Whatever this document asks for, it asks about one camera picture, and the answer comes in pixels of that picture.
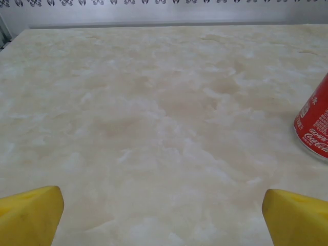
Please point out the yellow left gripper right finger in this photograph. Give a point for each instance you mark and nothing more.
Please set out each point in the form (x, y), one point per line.
(297, 223)

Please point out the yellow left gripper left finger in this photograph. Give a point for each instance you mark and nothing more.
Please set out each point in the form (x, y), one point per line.
(25, 220)

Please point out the red cola can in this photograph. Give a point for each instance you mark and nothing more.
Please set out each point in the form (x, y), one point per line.
(314, 123)

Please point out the aluminium frame post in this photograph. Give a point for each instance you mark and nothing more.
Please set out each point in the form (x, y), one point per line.
(4, 30)

